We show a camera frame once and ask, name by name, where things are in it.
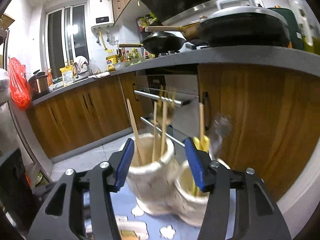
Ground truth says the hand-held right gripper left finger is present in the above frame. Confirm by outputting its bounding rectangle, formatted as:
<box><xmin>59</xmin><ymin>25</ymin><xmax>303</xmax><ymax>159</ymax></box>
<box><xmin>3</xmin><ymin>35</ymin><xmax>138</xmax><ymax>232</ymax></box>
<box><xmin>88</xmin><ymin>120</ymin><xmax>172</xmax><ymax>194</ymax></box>
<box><xmin>28</xmin><ymin>138</ymin><xmax>135</xmax><ymax>240</ymax></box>

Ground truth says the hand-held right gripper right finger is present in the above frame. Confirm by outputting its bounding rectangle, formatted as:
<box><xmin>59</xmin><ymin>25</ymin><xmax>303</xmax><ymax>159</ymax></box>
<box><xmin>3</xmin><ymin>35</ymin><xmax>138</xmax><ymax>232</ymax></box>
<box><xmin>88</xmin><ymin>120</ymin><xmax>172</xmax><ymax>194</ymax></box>
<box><xmin>184</xmin><ymin>137</ymin><xmax>292</xmax><ymax>240</ymax></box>

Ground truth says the yellow tulip fruit fork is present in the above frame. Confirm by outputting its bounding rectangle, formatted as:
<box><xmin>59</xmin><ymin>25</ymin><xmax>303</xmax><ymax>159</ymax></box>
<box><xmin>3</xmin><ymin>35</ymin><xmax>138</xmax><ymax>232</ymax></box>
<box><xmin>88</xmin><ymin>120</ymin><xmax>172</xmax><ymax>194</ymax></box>
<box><xmin>192</xmin><ymin>135</ymin><xmax>210</xmax><ymax>196</ymax></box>

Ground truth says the large cream ceramic utensil holder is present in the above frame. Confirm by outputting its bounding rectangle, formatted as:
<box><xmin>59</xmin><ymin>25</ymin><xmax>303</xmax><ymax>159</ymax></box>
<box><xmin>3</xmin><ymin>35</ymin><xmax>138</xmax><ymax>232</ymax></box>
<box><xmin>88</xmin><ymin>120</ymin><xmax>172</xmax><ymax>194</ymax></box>
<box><xmin>125</xmin><ymin>133</ymin><xmax>181</xmax><ymax>216</ymax></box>

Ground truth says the wooden chopstick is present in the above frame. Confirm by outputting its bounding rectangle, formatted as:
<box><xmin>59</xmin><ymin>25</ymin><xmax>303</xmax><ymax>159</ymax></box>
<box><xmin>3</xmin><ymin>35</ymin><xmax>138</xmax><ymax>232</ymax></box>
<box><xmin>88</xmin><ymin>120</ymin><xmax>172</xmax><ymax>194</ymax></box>
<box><xmin>199</xmin><ymin>102</ymin><xmax>206</xmax><ymax>139</ymax></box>
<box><xmin>126</xmin><ymin>99</ymin><xmax>144</xmax><ymax>166</ymax></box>

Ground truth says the small cream ceramic utensil holder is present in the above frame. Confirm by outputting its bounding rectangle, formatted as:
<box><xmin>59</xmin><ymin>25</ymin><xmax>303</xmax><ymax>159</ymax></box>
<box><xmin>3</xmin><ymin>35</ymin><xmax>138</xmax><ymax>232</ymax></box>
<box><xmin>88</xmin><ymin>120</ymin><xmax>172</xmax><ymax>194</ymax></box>
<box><xmin>174</xmin><ymin>157</ymin><xmax>232</xmax><ymax>227</ymax></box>

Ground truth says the clear plastic utensil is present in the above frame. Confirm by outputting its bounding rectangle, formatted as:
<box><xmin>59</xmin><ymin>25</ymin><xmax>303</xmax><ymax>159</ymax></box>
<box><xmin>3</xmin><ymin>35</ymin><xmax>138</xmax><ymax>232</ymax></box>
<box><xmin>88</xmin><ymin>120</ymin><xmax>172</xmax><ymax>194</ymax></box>
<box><xmin>208</xmin><ymin>111</ymin><xmax>233</xmax><ymax>155</ymax></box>

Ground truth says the blue cloud print placemat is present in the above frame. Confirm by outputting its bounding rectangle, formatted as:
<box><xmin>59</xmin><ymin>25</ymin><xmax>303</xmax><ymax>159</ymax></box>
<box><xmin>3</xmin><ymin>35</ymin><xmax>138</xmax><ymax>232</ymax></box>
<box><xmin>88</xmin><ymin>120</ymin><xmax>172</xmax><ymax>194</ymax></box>
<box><xmin>82</xmin><ymin>187</ymin><xmax>236</xmax><ymax>240</ymax></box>

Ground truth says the white paper packet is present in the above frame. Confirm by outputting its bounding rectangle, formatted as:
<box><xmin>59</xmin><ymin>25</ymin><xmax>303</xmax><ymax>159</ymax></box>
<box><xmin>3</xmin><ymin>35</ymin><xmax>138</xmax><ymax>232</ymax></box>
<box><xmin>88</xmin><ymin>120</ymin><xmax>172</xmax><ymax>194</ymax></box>
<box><xmin>115</xmin><ymin>215</ymin><xmax>148</xmax><ymax>240</ymax></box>

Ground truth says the wooden base cabinet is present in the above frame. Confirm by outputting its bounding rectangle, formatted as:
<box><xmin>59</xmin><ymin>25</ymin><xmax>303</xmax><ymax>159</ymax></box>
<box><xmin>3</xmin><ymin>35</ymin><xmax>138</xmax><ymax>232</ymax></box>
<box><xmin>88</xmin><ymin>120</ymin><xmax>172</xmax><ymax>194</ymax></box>
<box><xmin>26</xmin><ymin>74</ymin><xmax>148</xmax><ymax>159</ymax></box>
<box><xmin>197</xmin><ymin>64</ymin><xmax>320</xmax><ymax>203</ymax></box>

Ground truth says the stainless steel oven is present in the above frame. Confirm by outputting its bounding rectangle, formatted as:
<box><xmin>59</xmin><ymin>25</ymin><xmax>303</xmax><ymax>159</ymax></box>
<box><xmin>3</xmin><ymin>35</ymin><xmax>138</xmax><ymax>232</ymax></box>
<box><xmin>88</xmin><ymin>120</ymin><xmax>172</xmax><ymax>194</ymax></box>
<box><xmin>133</xmin><ymin>73</ymin><xmax>201</xmax><ymax>156</ymax></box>

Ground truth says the yellow food packet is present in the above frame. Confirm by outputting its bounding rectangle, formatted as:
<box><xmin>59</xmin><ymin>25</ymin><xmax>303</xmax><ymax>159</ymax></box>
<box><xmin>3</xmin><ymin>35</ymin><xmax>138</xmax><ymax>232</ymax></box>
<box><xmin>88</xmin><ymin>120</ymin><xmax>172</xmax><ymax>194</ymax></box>
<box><xmin>59</xmin><ymin>66</ymin><xmax>76</xmax><ymax>84</ymax></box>

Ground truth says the white hanging towel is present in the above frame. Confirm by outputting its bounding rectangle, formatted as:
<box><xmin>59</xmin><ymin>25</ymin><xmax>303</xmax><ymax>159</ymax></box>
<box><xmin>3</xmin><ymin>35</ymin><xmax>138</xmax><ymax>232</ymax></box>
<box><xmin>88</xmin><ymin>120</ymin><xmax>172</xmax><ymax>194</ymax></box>
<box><xmin>73</xmin><ymin>56</ymin><xmax>89</xmax><ymax>73</ymax></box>

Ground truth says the stainless steel refrigerator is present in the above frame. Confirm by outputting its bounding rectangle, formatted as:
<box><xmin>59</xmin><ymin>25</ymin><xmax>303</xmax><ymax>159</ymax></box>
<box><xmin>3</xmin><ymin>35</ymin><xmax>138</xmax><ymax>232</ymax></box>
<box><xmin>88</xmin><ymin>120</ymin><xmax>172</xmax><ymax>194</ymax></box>
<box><xmin>0</xmin><ymin>27</ymin><xmax>53</xmax><ymax>182</ymax></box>

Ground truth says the gas stove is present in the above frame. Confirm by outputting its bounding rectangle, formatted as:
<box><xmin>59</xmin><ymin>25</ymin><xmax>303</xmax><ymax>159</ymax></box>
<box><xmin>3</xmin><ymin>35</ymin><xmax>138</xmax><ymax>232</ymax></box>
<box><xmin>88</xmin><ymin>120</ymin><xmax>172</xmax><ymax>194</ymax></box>
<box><xmin>154</xmin><ymin>44</ymin><xmax>210</xmax><ymax>56</ymax></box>

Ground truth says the brown rice cooker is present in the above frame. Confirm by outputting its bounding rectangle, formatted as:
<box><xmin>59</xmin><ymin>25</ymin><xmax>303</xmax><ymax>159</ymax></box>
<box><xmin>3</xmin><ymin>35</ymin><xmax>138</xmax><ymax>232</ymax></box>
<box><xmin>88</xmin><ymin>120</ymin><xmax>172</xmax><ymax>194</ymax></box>
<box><xmin>28</xmin><ymin>70</ymin><xmax>49</xmax><ymax>95</ymax></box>

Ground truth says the black wok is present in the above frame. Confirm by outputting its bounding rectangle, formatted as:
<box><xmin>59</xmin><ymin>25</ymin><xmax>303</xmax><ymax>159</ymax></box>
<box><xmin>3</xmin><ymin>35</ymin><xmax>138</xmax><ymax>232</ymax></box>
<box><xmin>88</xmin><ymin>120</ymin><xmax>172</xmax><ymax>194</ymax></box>
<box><xmin>118</xmin><ymin>32</ymin><xmax>187</xmax><ymax>55</ymax></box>

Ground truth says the red plastic bag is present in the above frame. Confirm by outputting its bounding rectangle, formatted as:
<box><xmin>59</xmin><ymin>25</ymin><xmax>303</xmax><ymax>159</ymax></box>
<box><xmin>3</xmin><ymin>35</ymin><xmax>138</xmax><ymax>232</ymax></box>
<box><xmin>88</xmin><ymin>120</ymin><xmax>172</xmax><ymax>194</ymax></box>
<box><xmin>8</xmin><ymin>57</ymin><xmax>32</xmax><ymax>110</ymax></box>

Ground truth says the kitchen window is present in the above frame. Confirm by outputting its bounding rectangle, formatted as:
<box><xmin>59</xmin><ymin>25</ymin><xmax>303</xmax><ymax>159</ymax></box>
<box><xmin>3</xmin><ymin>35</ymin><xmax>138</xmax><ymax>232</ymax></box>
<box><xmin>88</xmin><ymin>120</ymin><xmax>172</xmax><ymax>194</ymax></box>
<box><xmin>45</xmin><ymin>4</ymin><xmax>90</xmax><ymax>73</ymax></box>

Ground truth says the grey electric griddle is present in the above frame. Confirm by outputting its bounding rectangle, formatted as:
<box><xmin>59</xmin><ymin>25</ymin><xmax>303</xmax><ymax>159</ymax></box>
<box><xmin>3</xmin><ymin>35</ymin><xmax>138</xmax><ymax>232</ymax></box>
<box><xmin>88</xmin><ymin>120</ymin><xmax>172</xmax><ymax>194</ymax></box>
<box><xmin>197</xmin><ymin>0</ymin><xmax>291</xmax><ymax>48</ymax></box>

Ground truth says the white water heater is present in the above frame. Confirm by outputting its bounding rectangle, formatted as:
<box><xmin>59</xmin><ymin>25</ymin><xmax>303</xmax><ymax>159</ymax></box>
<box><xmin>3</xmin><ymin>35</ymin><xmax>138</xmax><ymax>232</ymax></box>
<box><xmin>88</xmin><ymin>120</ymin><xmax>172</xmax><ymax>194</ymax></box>
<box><xmin>89</xmin><ymin>0</ymin><xmax>115</xmax><ymax>30</ymax></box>

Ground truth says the oil bottle with white top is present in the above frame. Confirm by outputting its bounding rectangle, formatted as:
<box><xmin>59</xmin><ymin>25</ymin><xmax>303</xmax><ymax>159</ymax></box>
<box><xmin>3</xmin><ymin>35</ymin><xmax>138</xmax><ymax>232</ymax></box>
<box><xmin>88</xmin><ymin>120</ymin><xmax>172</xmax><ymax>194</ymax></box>
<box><xmin>299</xmin><ymin>7</ymin><xmax>320</xmax><ymax>55</ymax></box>

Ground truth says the dark green appliance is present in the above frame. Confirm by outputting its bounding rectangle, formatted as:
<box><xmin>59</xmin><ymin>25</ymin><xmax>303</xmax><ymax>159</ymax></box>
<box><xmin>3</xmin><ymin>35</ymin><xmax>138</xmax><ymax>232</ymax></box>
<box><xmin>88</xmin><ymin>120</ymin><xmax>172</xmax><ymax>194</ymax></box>
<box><xmin>269</xmin><ymin>7</ymin><xmax>305</xmax><ymax>51</ymax></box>

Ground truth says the wooden wall cabinet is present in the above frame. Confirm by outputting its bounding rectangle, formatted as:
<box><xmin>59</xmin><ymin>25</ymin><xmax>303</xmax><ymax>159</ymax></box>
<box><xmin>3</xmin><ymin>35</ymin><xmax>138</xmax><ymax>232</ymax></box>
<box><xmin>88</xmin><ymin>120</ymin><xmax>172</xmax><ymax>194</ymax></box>
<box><xmin>110</xmin><ymin>0</ymin><xmax>136</xmax><ymax>26</ymax></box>

